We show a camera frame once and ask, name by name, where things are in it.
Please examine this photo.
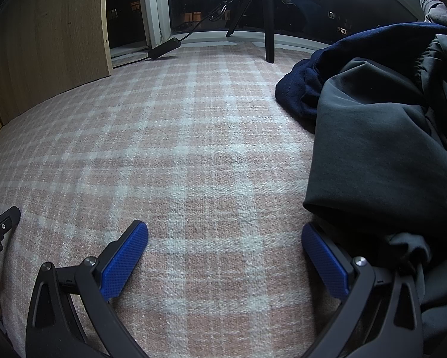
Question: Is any grey cloth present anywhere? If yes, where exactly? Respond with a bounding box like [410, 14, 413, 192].
[419, 0, 447, 28]

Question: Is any pink plaid blanket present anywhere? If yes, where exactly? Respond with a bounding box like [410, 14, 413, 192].
[0, 41, 343, 358]

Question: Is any black tripod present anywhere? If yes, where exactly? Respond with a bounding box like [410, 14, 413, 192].
[225, 0, 284, 64]

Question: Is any black power adapter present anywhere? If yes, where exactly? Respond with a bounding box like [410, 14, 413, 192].
[148, 37, 181, 60]

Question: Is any grey-green hoodie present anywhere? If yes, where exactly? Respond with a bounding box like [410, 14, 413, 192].
[302, 33, 447, 347]

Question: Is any navy blue garment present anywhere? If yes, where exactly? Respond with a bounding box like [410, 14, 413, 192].
[275, 22, 447, 133]

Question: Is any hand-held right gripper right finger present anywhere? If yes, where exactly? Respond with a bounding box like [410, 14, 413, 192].
[301, 222, 423, 358]

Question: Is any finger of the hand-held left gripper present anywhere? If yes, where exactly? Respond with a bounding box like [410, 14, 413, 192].
[0, 206, 21, 240]

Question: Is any black adapter cable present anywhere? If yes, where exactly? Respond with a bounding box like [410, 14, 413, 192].
[175, 0, 246, 42]

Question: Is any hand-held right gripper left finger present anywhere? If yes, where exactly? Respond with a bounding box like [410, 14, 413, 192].
[26, 220, 149, 358]

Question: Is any light wooden board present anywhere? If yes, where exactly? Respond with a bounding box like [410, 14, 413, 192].
[0, 0, 114, 127]

